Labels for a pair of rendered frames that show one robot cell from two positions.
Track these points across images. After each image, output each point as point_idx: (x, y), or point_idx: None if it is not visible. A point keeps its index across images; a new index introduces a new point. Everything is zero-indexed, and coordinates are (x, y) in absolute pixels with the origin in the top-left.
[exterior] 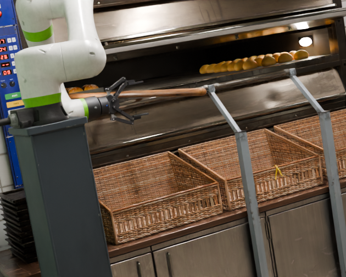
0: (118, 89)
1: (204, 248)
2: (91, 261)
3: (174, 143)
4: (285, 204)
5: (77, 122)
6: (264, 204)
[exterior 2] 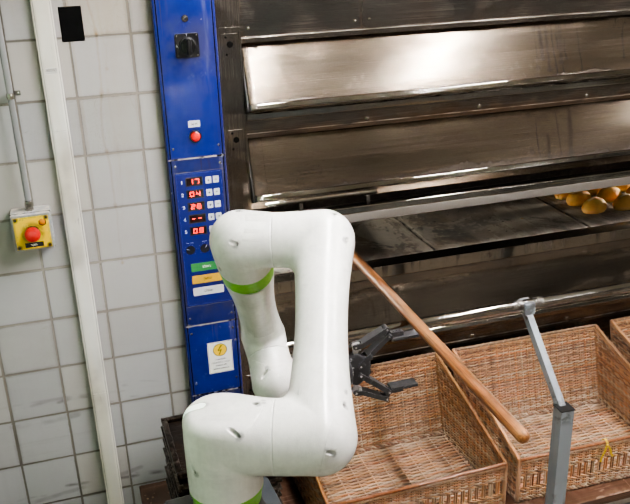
0: (374, 345)
1: None
2: None
3: (448, 337)
4: (606, 502)
5: None
6: (573, 500)
